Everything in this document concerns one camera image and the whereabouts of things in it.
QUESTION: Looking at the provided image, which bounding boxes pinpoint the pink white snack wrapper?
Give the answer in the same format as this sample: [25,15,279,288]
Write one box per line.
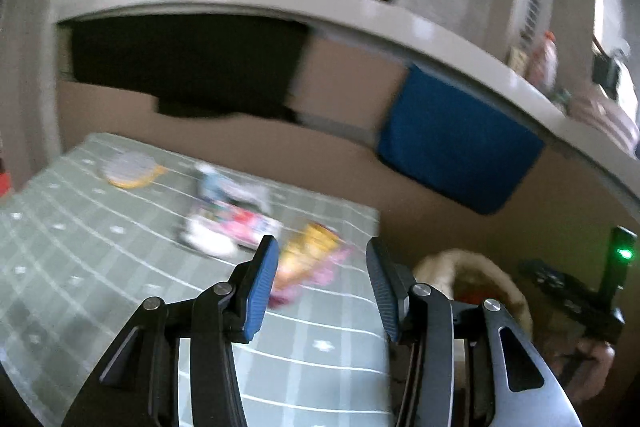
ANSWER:
[180,202,283,258]

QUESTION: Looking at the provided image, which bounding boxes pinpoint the yellow snack packet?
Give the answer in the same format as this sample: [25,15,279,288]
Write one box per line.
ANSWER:
[272,222,342,291]

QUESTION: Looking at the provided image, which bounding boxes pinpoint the red paper cup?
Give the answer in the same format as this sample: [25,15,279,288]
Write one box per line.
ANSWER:
[454,288,496,306]

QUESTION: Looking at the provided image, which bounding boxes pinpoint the beige trash bag bin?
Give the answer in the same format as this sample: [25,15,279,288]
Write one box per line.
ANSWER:
[412,248,534,338]

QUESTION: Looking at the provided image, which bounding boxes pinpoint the white kitchen counter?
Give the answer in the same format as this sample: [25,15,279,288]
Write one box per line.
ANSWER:
[50,0,639,205]

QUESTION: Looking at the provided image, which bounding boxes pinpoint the person's right hand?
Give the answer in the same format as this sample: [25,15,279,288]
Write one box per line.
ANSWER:
[541,336,615,405]

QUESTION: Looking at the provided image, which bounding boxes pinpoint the green grid tablecloth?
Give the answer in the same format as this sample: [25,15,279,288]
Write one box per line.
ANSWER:
[1,133,392,426]

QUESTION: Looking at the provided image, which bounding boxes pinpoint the pink stacked bowls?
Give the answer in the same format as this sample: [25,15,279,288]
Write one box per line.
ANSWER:
[568,92,639,156]

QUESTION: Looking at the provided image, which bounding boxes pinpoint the blue hanging cloth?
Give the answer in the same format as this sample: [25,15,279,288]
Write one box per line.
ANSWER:
[376,65,544,216]

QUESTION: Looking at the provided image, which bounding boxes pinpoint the white blue wrapper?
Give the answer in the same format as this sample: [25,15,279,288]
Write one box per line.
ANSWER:
[194,162,271,213]

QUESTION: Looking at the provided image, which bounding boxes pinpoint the pink liquid bottle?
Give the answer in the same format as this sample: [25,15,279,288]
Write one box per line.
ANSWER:
[526,31,558,95]

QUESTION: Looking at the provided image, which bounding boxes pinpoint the black hanging cloth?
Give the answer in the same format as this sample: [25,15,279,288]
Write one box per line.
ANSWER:
[70,14,311,122]

